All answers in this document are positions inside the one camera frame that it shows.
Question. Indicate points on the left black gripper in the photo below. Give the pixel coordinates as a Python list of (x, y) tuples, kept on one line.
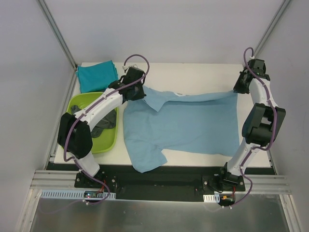
[(136, 92)]

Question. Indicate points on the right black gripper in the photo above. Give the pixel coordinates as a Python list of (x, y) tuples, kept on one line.
[(241, 85)]

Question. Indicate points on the light blue printed t-shirt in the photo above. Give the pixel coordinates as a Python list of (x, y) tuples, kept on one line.
[(206, 124)]

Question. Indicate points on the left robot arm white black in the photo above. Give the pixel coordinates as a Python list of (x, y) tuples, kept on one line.
[(74, 134)]

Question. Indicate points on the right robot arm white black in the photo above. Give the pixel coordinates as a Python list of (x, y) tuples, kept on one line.
[(261, 126)]

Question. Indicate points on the grey t-shirt in basin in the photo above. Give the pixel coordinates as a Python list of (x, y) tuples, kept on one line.
[(108, 122)]

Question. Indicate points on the folded dark teal t-shirt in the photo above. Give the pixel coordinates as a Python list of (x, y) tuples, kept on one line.
[(117, 72)]

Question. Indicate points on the lime green plastic basin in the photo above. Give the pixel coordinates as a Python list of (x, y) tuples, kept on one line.
[(107, 139)]

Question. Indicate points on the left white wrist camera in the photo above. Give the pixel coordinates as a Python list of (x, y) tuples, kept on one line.
[(126, 67)]

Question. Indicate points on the right aluminium frame post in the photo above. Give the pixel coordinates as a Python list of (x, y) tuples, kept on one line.
[(269, 30)]

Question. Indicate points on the aluminium frame post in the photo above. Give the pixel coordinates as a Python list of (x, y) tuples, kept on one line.
[(56, 31), (269, 30)]

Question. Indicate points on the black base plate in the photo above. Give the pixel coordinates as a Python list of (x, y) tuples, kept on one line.
[(166, 183)]

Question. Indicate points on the left white cable duct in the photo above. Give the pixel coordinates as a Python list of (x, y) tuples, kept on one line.
[(77, 195)]

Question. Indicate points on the white cable duct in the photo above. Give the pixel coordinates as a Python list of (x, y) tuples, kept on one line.
[(215, 198), (77, 195)]

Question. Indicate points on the left aluminium frame post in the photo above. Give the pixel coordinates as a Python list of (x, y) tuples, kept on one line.
[(56, 31)]

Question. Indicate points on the right white cable duct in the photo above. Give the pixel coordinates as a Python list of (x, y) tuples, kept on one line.
[(215, 198)]

